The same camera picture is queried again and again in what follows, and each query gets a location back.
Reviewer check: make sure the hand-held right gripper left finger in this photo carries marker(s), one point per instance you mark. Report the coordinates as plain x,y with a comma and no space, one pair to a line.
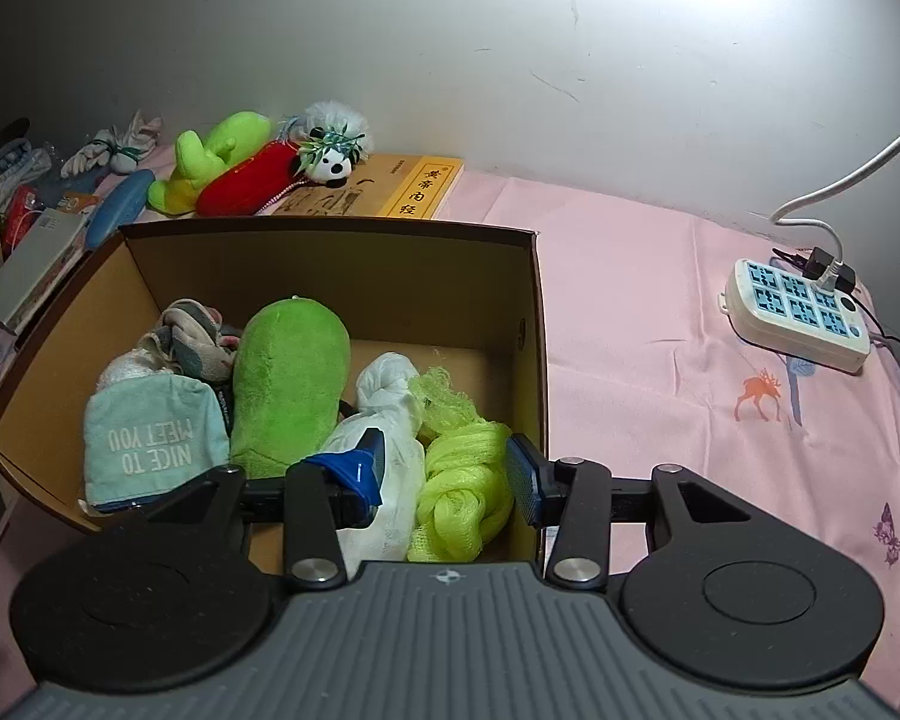
360,476

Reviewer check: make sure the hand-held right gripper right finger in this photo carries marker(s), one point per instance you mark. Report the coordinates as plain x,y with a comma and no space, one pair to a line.
521,484

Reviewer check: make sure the yellow-green mesh cloth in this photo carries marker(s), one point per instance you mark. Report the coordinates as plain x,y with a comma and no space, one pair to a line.
457,480

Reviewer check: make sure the white knotted cloth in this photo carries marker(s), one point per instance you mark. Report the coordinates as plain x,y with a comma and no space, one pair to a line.
390,405

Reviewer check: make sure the green plush toy black limbs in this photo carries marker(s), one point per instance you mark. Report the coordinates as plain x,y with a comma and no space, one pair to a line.
285,375

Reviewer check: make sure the brown cardboard box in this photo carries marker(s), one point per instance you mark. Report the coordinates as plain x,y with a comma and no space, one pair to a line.
420,277

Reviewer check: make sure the grey pink sock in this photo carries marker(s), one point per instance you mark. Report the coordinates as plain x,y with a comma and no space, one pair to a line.
195,345

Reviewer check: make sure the mint green printed cloth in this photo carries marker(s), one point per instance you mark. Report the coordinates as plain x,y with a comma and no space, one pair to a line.
150,420

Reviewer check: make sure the pink printed bed sheet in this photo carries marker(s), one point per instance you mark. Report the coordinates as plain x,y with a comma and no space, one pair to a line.
645,360

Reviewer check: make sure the yellow book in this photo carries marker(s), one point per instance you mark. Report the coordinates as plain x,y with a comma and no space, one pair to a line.
420,187

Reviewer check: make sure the panda plush with white fluff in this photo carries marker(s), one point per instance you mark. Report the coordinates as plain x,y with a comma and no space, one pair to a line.
334,163

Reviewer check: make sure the red plush toy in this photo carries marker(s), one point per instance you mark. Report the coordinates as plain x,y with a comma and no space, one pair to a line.
247,180

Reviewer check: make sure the white power strip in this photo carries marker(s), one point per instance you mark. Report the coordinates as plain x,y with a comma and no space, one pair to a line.
795,315

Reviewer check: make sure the lime green plush toy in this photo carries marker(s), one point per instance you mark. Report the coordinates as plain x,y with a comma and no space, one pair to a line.
202,157

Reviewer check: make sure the blue glasses case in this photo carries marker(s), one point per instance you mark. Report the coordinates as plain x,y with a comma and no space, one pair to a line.
116,206

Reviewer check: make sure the black plug adapter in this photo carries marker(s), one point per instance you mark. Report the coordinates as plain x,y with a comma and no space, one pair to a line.
821,262

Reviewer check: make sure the grey book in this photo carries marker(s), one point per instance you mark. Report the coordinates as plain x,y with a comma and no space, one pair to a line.
34,262

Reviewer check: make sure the orange packet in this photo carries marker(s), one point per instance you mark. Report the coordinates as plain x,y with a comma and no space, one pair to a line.
75,202

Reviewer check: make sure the white gloves bundle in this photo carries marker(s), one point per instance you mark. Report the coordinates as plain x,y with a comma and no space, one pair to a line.
112,150

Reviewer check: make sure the red packet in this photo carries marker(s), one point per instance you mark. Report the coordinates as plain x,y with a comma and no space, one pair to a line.
21,214

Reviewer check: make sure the pile of clothes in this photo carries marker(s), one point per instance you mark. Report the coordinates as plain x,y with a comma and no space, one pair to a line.
19,165

